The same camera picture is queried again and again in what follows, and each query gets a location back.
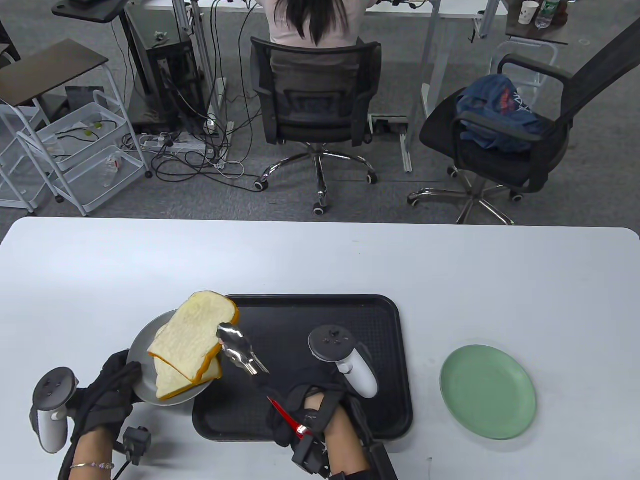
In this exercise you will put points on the person's right hand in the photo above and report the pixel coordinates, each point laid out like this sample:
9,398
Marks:
290,390

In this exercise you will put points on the person's left hand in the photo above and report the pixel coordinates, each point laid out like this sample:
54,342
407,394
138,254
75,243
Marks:
105,395

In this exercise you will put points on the grey metal plate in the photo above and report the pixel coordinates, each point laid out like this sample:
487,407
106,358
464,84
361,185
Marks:
142,375

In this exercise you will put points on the toast slice yellow crust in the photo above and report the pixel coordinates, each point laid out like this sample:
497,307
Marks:
192,335
172,385

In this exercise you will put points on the black food tray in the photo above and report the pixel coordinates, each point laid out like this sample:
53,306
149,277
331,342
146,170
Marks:
380,350

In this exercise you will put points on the person's left forearm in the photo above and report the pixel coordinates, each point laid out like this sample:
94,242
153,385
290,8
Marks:
92,452

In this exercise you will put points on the person's right forearm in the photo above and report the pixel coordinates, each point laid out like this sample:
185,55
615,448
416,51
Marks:
345,440

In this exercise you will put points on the grey left hand controller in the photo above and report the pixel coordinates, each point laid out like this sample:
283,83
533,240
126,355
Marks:
50,392

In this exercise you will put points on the grey hand controller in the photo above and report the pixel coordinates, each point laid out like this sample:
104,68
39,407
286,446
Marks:
360,375
50,392

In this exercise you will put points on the grey right hand controller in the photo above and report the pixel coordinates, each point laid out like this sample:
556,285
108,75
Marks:
360,375

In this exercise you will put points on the green plate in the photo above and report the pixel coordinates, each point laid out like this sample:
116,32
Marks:
487,392

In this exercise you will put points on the crumpled plastic bottle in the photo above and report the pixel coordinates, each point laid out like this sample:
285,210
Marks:
111,170

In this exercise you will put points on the white power strip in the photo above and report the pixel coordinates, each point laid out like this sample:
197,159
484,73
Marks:
190,145

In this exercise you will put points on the black mesh office chair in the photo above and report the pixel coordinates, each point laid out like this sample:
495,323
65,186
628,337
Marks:
320,125

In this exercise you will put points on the white rolling cart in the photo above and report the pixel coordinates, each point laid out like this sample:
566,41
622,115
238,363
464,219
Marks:
92,122

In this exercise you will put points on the black flat panel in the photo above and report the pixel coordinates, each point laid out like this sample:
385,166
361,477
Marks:
80,97

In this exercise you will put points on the black armrest office chair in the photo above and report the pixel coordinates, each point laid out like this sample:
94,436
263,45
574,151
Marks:
500,165

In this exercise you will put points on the black computer tower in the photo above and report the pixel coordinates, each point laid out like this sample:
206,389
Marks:
172,75

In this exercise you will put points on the brown side table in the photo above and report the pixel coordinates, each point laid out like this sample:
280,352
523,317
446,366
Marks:
50,70

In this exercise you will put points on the blue bag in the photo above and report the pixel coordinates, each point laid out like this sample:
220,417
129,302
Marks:
495,110

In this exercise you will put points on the black stand top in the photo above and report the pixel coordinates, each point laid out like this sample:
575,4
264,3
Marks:
95,12

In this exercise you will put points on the white office desk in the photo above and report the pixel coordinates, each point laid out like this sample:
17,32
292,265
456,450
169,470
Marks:
450,7

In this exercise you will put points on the dark side table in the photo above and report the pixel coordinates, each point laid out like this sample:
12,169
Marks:
530,32

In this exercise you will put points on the white paper cup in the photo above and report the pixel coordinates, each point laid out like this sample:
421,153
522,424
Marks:
528,12

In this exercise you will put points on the clear plastic water bottle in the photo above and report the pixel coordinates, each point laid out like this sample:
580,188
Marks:
546,15

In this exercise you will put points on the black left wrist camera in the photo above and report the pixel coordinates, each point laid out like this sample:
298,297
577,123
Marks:
135,442

